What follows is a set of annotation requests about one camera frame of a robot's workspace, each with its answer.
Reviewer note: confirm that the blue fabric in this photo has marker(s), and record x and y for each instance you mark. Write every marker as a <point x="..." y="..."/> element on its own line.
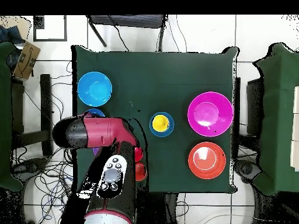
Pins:
<point x="9" y="35"/>

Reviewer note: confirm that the black box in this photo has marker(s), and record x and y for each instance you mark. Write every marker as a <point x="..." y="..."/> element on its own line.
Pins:
<point x="254" y="105"/>

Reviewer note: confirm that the dark green table cloth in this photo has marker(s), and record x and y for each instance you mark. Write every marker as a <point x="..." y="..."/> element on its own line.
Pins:
<point x="151" y="81"/>

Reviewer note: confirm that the red cup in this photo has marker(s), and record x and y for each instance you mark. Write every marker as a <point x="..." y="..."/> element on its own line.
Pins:
<point x="139" y="154"/>

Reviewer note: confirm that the large pink bowl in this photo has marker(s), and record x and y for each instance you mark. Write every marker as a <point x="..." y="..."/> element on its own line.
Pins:
<point x="210" y="114"/>

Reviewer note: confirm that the brown cardboard box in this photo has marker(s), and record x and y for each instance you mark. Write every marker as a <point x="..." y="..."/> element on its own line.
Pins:
<point x="26" y="60"/>

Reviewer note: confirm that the small dark blue bowl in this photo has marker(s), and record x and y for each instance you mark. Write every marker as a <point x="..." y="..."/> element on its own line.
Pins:
<point x="95" y="112"/>

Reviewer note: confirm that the large light blue bowl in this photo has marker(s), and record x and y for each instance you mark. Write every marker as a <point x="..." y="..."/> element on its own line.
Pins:
<point x="94" y="89"/>

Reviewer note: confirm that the black bench frame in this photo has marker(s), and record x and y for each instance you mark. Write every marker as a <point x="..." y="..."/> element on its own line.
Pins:
<point x="45" y="105"/>

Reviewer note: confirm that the black square frame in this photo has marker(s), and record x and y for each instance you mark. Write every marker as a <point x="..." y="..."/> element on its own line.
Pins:
<point x="38" y="22"/>

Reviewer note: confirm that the black metal stand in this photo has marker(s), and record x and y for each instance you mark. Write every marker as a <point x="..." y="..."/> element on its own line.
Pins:
<point x="128" y="21"/>

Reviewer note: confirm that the orange cup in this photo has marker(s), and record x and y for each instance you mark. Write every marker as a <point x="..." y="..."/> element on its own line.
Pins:
<point x="141" y="172"/>

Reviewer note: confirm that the large orange bowl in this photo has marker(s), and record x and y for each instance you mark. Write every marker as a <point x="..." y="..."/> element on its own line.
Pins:
<point x="207" y="160"/>

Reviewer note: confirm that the green cloth covered table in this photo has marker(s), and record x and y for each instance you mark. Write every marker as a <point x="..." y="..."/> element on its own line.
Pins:
<point x="278" y="116"/>
<point x="4" y="116"/>

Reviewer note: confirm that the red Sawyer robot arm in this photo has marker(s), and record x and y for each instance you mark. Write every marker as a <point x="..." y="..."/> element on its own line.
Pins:
<point x="100" y="133"/>

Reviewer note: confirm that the small light blue bowl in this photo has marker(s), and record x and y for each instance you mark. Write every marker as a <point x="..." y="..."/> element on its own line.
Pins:
<point x="161" y="134"/>

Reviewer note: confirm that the yellow cup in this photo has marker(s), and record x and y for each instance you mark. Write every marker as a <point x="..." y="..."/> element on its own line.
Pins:
<point x="160" y="123"/>

